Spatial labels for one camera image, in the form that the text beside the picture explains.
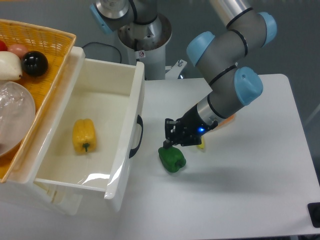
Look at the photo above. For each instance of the green bell pepper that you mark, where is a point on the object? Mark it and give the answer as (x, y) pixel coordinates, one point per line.
(172, 159)

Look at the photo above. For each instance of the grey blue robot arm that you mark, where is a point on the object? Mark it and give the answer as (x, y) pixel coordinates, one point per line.
(215, 57)

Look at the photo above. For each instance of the clear plastic wrapped bowl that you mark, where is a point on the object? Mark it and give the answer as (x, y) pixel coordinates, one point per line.
(17, 114)

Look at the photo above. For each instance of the black corner clamp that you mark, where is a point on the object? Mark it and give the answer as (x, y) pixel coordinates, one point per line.
(314, 213)

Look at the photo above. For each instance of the white top drawer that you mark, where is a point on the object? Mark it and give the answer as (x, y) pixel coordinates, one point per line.
(112, 96)

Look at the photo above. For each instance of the pink toy fruit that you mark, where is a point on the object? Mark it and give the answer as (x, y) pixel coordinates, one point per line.
(18, 49)

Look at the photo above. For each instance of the white toy radish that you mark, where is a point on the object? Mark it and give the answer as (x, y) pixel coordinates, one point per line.
(10, 66)

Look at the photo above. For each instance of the metal table bracket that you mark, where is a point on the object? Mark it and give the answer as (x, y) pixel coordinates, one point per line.
(174, 72)

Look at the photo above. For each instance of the yellow woven basket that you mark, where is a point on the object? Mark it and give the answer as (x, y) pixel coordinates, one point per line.
(56, 45)

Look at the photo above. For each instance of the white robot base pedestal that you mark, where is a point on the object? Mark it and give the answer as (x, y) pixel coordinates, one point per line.
(147, 44)

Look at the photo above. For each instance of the yellow banana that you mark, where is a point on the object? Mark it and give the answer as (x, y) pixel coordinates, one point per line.
(202, 145)

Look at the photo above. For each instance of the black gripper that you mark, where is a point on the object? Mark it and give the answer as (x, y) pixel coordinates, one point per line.
(186, 130)

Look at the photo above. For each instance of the yellow bell pepper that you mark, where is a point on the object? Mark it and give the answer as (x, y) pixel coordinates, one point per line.
(84, 136)

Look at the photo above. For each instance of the white drawer cabinet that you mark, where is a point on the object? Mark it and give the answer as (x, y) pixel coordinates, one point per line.
(30, 182)

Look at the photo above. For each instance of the orange triangular bread slice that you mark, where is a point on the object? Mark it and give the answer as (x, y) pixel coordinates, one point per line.
(227, 121)

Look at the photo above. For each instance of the black ball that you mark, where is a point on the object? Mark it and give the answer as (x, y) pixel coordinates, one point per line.
(34, 63)

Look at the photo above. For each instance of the red toy tomato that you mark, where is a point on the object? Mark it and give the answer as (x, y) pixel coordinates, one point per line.
(3, 46)

